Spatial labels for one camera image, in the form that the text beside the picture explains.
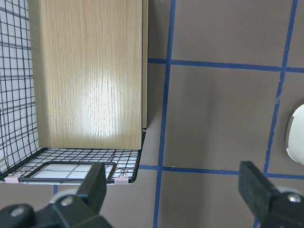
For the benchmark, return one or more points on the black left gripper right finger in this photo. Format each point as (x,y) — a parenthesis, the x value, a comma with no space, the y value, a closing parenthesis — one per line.
(272,206)

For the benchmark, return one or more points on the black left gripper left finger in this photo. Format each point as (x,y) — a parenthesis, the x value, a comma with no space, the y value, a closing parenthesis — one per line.
(70,210)

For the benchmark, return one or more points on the white two-slot toaster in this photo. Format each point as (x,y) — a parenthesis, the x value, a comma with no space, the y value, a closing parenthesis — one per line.
(294,135)

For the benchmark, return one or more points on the pink binder clip right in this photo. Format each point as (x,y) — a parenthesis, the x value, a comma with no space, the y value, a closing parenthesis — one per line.
(122,180)

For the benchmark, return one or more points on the pink binder clip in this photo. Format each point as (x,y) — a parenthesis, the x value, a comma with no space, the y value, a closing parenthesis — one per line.
(13,178)
(122,180)

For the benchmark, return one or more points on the pink binder clip left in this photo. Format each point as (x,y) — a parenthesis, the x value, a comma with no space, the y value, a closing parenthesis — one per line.
(13,178)

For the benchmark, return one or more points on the wire basket with wood shelf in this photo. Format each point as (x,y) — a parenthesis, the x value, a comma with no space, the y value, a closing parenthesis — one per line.
(73,88)

